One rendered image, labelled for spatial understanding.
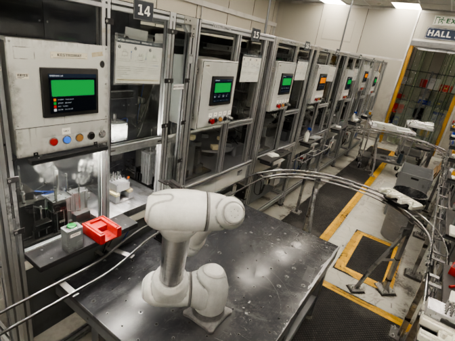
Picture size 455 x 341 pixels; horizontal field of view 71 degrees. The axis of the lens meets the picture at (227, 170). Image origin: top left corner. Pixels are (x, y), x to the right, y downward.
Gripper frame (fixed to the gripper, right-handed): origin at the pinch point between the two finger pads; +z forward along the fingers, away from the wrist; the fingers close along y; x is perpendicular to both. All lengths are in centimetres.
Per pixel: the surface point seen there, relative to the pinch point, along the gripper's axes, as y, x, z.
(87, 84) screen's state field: 54, 33, 18
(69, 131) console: 33, 40, 20
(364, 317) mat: -111, -124, -116
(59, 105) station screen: 46, 46, 18
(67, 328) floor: -112, 34, 45
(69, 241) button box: -15, 50, 8
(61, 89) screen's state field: 52, 44, 18
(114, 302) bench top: -44, 41, -12
